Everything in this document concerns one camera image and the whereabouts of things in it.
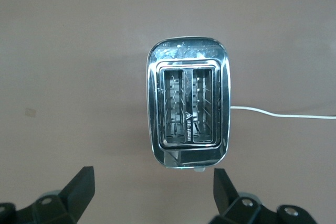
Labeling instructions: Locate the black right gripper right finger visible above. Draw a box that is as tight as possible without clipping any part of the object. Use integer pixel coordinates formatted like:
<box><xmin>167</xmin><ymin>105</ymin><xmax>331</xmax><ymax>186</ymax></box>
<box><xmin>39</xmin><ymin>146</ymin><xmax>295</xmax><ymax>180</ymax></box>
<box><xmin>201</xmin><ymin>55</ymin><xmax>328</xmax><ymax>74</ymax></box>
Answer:
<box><xmin>209</xmin><ymin>168</ymin><xmax>317</xmax><ymax>224</ymax></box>

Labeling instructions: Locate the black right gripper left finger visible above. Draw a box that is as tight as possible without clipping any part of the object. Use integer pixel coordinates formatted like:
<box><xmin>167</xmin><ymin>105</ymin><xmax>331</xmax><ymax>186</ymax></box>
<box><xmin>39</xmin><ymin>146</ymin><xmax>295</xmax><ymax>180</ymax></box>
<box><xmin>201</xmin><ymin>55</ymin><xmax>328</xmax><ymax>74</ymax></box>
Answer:
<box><xmin>0</xmin><ymin>166</ymin><xmax>95</xmax><ymax>224</ymax></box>

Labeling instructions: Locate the chrome and beige toaster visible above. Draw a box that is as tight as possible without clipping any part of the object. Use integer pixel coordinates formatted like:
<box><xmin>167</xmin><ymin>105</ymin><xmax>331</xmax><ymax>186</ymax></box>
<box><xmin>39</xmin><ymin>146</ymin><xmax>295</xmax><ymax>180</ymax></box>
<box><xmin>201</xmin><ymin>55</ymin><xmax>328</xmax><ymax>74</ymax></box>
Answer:
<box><xmin>146</xmin><ymin>36</ymin><xmax>232</xmax><ymax>174</ymax></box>

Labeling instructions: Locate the white toaster power cord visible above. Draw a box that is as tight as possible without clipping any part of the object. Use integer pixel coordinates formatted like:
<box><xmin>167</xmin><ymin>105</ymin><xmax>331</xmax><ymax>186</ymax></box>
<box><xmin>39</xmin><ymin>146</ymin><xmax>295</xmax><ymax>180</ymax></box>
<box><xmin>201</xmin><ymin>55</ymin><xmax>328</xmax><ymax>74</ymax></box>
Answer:
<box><xmin>230</xmin><ymin>105</ymin><xmax>336</xmax><ymax>119</ymax></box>

